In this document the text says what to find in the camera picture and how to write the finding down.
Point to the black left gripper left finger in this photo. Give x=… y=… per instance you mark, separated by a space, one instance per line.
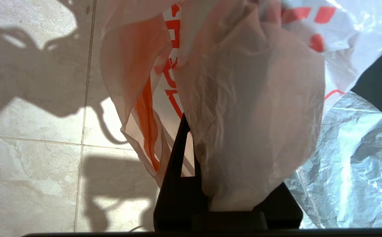
x=178 y=197

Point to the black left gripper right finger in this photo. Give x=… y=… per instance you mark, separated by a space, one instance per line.
x=283 y=207

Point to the white plastic bag orange trim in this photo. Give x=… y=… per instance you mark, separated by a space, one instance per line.
x=243 y=115

